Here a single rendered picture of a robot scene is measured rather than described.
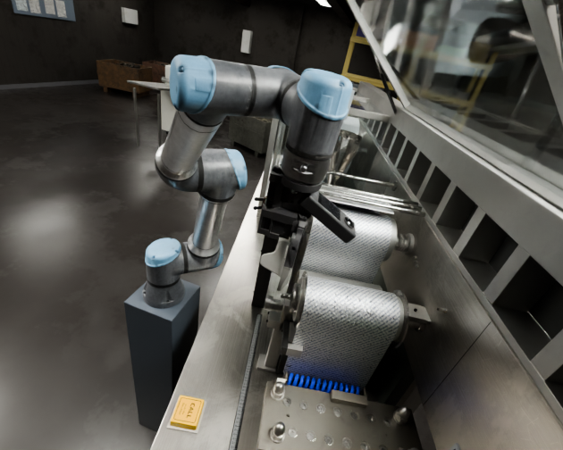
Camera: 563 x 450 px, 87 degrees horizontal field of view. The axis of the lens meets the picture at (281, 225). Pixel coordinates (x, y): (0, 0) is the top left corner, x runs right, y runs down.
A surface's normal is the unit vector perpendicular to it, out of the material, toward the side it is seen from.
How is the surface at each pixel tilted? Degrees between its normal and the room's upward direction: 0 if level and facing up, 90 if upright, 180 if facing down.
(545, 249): 90
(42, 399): 0
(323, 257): 92
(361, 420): 0
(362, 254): 92
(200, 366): 0
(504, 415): 90
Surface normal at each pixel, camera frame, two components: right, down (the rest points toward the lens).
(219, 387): 0.18, -0.84
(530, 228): -0.98, -0.20
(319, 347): -0.09, 0.51
